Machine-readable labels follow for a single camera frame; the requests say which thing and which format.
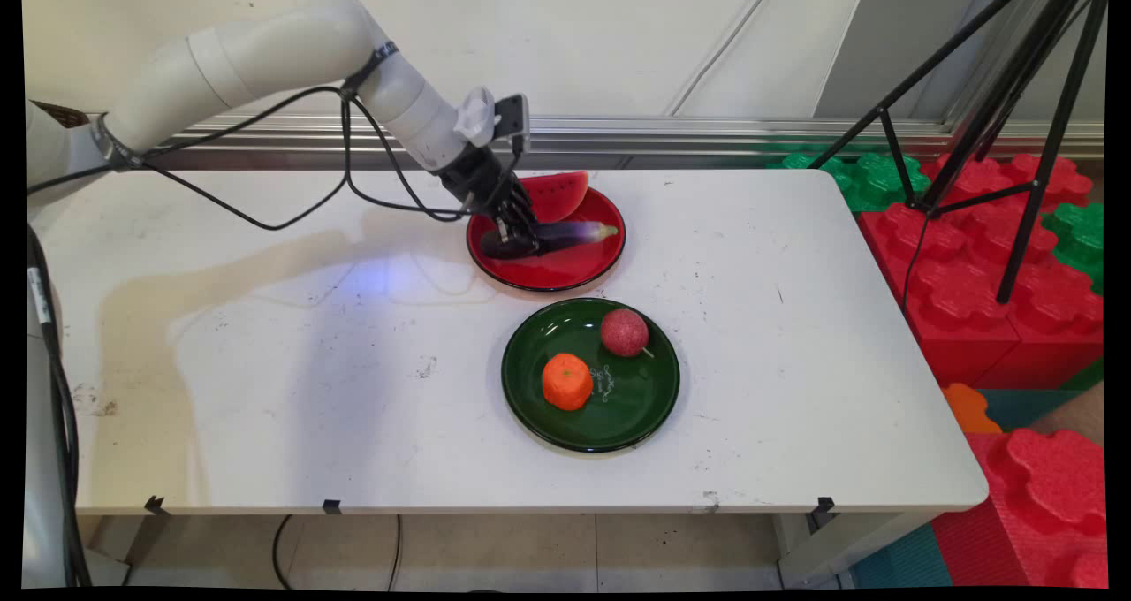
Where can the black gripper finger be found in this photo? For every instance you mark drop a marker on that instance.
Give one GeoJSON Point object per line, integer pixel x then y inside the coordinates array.
{"type": "Point", "coordinates": [527, 230]}
{"type": "Point", "coordinates": [504, 232]}

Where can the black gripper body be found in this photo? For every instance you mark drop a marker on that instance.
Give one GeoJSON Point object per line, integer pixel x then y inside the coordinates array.
{"type": "Point", "coordinates": [477, 181]}

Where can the purple eggplant toy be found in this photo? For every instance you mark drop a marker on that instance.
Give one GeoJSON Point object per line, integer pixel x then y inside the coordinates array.
{"type": "Point", "coordinates": [570, 234]}

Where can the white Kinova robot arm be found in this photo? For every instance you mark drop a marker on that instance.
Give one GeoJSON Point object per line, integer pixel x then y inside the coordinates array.
{"type": "Point", "coordinates": [265, 49]}

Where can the red watermelon slice toy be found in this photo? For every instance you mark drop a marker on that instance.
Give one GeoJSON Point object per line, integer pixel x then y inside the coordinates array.
{"type": "Point", "coordinates": [557, 196]}

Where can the red round plate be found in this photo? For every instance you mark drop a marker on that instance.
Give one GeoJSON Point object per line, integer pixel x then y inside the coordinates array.
{"type": "Point", "coordinates": [565, 270]}

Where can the red round fruit toy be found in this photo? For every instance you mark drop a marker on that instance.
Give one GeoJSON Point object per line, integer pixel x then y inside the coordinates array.
{"type": "Point", "coordinates": [624, 331]}

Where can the orange tangerine toy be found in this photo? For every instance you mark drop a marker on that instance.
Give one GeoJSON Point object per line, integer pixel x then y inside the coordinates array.
{"type": "Point", "coordinates": [567, 382]}

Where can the green round plate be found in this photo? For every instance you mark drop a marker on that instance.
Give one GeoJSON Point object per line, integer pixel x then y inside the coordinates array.
{"type": "Point", "coordinates": [618, 407]}

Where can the black table edge clip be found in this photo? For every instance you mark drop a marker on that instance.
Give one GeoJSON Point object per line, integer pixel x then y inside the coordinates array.
{"type": "Point", "coordinates": [156, 505]}
{"type": "Point", "coordinates": [332, 505]}
{"type": "Point", "coordinates": [824, 506]}

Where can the green foam block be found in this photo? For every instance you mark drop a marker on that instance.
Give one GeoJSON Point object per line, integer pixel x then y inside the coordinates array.
{"type": "Point", "coordinates": [870, 181]}
{"type": "Point", "coordinates": [1082, 239]}

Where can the large red foam block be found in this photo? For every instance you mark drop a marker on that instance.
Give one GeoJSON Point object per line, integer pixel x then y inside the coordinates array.
{"type": "Point", "coordinates": [963, 292]}

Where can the white table leg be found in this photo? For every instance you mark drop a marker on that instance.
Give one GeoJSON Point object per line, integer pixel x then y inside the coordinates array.
{"type": "Point", "coordinates": [848, 548]}

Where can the orange foam piece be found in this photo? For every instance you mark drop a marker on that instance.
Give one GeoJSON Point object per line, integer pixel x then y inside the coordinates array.
{"type": "Point", "coordinates": [969, 409]}

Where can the teal foam mat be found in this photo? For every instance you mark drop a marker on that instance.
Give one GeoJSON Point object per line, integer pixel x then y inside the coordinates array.
{"type": "Point", "coordinates": [901, 561]}

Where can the black tripod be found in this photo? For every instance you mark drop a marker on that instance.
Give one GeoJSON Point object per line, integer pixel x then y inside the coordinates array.
{"type": "Point", "coordinates": [1016, 88]}

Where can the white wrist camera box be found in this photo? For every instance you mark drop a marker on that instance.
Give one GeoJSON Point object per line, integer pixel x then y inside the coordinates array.
{"type": "Point", "coordinates": [495, 117]}

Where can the aluminium wall rail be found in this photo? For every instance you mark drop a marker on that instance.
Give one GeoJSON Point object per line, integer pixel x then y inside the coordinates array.
{"type": "Point", "coordinates": [707, 137]}

